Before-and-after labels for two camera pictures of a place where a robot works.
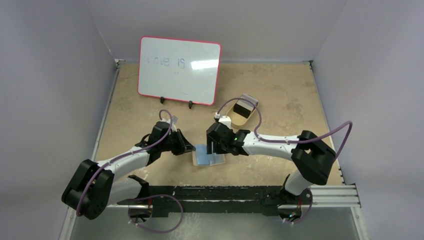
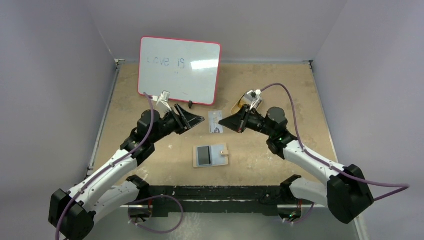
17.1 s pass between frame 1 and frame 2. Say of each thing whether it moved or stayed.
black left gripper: moved
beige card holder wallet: stayed
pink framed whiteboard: stayed
